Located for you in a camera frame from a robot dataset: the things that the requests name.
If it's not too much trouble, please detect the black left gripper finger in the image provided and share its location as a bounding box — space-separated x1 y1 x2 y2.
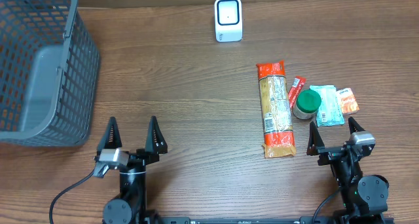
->
145 116 168 154
97 117 122 155

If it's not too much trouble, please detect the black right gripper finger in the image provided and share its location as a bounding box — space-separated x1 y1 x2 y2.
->
348 117 365 134
306 121 326 156

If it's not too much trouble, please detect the orange tissue pack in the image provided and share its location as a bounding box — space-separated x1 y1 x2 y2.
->
336 88 359 115

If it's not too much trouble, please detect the teal tissue pack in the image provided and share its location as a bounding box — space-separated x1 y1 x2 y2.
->
310 85 344 126

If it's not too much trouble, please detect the orange spaghetti package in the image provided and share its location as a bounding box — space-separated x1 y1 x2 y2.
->
256 60 297 159

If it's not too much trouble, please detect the green lid jar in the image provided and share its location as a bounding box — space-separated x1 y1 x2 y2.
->
293 89 321 120

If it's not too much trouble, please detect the red stick sachet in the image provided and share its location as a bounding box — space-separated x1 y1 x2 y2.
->
288 76 306 109

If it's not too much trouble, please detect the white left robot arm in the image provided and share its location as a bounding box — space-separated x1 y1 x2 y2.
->
93 116 168 224

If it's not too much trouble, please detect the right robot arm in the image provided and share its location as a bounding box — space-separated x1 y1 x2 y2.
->
306 117 394 224

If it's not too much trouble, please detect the white barcode scanner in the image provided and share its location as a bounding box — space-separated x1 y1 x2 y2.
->
214 0 243 43

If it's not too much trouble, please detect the grey plastic basket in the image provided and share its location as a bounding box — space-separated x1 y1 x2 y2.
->
1 0 101 147

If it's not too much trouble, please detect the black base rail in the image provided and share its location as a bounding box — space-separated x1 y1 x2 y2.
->
142 216 395 224

